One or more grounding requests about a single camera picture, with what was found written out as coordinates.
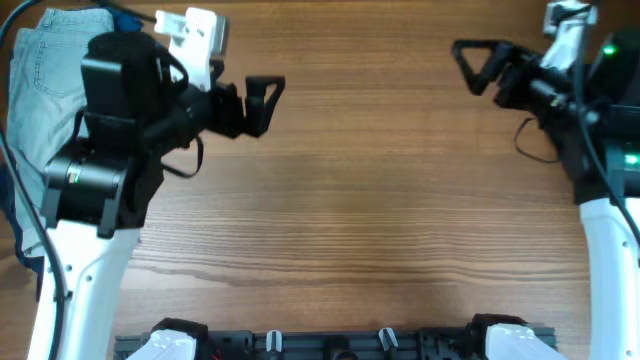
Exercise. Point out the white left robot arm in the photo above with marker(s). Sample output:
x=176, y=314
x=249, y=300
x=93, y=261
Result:
x=98, y=187

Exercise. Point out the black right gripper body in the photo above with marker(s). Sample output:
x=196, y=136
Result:
x=549, y=92

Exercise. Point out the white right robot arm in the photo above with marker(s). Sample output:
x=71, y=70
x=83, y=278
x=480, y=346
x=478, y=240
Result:
x=594, y=127

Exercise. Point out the light blue denim shorts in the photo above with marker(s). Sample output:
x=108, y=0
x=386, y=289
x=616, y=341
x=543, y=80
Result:
x=46, y=89

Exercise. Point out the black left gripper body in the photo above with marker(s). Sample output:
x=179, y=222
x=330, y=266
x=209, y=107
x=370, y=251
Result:
x=221, y=105

